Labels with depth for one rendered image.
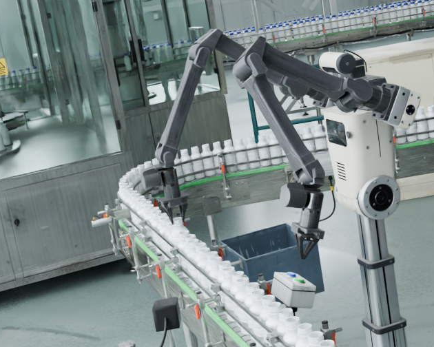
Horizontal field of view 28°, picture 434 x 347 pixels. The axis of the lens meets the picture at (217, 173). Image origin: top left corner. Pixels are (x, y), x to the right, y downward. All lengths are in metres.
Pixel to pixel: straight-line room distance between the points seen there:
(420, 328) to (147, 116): 4.07
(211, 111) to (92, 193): 2.46
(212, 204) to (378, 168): 1.67
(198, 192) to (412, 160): 1.13
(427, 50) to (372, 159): 3.95
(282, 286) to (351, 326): 2.35
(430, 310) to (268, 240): 1.60
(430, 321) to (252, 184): 1.24
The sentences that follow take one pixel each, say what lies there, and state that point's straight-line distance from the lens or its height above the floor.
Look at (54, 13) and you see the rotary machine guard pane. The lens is 6.00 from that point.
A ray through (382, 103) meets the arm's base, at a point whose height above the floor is 1.54.
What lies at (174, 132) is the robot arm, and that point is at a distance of 3.04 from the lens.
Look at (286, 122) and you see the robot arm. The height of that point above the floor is 1.57.
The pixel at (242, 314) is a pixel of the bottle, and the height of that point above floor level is 1.07.
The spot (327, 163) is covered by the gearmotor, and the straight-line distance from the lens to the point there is 4.39.
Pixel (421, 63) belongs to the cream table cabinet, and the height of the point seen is 1.07.
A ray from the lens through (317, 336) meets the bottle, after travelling 2.14.
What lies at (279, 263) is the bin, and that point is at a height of 0.90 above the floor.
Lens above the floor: 2.05
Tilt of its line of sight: 13 degrees down
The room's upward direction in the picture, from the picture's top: 10 degrees counter-clockwise
